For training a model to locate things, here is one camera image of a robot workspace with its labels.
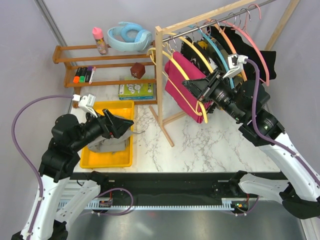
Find pink trousers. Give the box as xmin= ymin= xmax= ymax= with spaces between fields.
xmin=164 ymin=51 xmax=206 ymax=124

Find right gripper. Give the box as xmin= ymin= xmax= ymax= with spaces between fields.
xmin=182 ymin=69 xmax=246 ymax=122

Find purple cable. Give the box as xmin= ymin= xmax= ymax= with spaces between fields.
xmin=246 ymin=57 xmax=320 ymax=181
xmin=11 ymin=94 xmax=76 ymax=236

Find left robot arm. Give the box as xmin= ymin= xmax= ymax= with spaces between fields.
xmin=11 ymin=109 xmax=134 ymax=240

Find pink water bottle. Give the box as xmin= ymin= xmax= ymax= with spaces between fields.
xmin=92 ymin=27 xmax=109 ymax=55

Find wooden clothes rack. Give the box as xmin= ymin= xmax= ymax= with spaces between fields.
xmin=149 ymin=0 xmax=300 ymax=147

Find purple highlighter marker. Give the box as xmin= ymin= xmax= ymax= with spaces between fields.
xmin=84 ymin=66 xmax=93 ymax=83

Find brown cube box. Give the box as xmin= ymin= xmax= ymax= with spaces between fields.
xmin=130 ymin=62 xmax=146 ymax=79

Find green highlighter marker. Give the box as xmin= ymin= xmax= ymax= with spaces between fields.
xmin=79 ymin=67 xmax=88 ymax=83

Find yellow plastic tray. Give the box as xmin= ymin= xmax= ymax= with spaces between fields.
xmin=79 ymin=100 xmax=135 ymax=169

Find wooden shelf rack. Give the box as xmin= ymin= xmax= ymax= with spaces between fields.
xmin=52 ymin=45 xmax=158 ymax=105

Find orange highlighter marker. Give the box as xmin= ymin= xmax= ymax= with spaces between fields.
xmin=73 ymin=67 xmax=83 ymax=83

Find pink hanger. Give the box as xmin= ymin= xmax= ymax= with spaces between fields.
xmin=222 ymin=20 xmax=270 ymax=87

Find black white patterned trousers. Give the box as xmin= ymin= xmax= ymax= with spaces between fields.
xmin=180 ymin=36 xmax=211 ymax=75

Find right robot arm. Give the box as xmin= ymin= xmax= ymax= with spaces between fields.
xmin=182 ymin=71 xmax=320 ymax=220

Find white pink pen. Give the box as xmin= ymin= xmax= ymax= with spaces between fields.
xmin=88 ymin=66 xmax=96 ymax=85

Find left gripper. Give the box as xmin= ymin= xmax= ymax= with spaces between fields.
xmin=71 ymin=107 xmax=134 ymax=151

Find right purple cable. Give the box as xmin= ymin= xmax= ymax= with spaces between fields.
xmin=246 ymin=57 xmax=320 ymax=181

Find blue hanger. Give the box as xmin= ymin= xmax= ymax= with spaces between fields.
xmin=188 ymin=25 xmax=230 ymax=73

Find white cable duct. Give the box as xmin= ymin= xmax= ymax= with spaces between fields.
xmin=57 ymin=198 xmax=238 ymax=211

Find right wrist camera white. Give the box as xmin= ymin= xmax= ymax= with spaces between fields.
xmin=223 ymin=53 xmax=248 ymax=78

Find camouflage yellow trousers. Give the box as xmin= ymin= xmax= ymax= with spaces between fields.
xmin=197 ymin=39 xmax=226 ymax=73

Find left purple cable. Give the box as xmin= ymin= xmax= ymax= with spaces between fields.
xmin=11 ymin=94 xmax=76 ymax=236

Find yellow hanger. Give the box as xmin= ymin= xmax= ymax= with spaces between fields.
xmin=147 ymin=47 xmax=207 ymax=118
xmin=164 ymin=42 xmax=209 ymax=124

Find grey trousers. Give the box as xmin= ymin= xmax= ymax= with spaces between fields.
xmin=87 ymin=115 xmax=145 ymax=154

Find green card box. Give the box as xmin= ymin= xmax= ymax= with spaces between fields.
xmin=118 ymin=83 xmax=154 ymax=100

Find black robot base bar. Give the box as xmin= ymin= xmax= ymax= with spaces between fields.
xmin=67 ymin=171 xmax=283 ymax=207

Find orange hanger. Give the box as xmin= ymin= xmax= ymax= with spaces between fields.
xmin=206 ymin=18 xmax=247 ymax=81

